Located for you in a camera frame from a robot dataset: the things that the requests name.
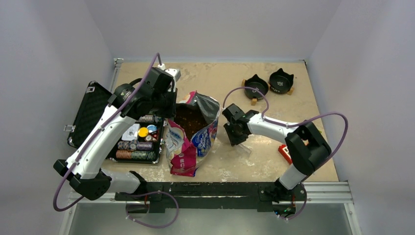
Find clear plastic scoop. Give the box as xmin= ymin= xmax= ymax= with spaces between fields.
xmin=234 ymin=144 xmax=252 ymax=157

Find pink pet food bag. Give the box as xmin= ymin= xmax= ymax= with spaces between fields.
xmin=165 ymin=91 xmax=221 ymax=177

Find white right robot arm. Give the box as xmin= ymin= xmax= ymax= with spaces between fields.
xmin=222 ymin=104 xmax=332 ymax=199

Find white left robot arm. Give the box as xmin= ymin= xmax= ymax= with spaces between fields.
xmin=53 ymin=67 xmax=179 ymax=200

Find blue dealer chip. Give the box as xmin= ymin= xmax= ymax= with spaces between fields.
xmin=146 ymin=124 xmax=158 ymax=133

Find yellow poker chip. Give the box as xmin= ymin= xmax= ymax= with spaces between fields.
xmin=138 ymin=127 xmax=149 ymax=138

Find black poker chip case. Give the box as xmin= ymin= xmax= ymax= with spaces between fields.
xmin=64 ymin=81 xmax=164 ymax=165

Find black cat bowl left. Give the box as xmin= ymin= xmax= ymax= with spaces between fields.
xmin=242 ymin=74 xmax=269 ymax=100

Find black cat bowl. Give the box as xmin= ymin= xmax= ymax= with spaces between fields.
xmin=268 ymin=68 xmax=294 ymax=94
xmin=242 ymin=74 xmax=269 ymax=100

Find red toy brick bus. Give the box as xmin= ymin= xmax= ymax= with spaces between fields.
xmin=278 ymin=144 xmax=292 ymax=165

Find black cat bowl right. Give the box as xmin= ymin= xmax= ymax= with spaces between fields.
xmin=268 ymin=68 xmax=294 ymax=94

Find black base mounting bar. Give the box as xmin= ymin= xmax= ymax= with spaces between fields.
xmin=115 ymin=182 xmax=306 ymax=214

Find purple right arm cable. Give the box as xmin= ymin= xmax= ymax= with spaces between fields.
xmin=222 ymin=86 xmax=349 ymax=182

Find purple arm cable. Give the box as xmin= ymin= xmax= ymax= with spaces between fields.
xmin=222 ymin=86 xmax=349 ymax=182
xmin=52 ymin=52 xmax=163 ymax=212

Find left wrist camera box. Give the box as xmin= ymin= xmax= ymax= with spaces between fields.
xmin=165 ymin=68 xmax=181 ymax=82

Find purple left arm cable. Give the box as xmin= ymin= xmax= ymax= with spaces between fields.
xmin=52 ymin=52 xmax=163 ymax=212

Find aluminium corner rail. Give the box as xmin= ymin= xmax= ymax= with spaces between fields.
xmin=109 ymin=58 xmax=124 ymax=92

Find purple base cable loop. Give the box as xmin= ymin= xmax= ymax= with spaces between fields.
xmin=125 ymin=190 xmax=180 ymax=229

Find aluminium front rail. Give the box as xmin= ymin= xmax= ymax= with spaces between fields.
xmin=59 ymin=182 xmax=361 ymax=235

